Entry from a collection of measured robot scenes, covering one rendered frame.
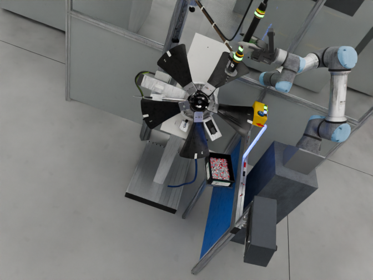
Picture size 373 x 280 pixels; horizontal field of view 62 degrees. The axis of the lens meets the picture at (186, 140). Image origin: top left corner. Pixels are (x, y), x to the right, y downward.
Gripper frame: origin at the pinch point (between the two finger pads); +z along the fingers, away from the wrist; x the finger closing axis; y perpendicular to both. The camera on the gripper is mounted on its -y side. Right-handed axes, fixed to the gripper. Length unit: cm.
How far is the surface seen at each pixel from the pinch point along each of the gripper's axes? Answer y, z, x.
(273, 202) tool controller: 41, -41, -59
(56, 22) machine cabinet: 153, 188, 171
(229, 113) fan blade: 47.2, -13.3, -1.7
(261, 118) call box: 60, -40, 21
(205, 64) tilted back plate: 43, 10, 32
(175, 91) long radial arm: 54, 23, 8
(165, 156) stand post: 121, 13, 9
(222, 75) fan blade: 32.2, -0.8, 11.4
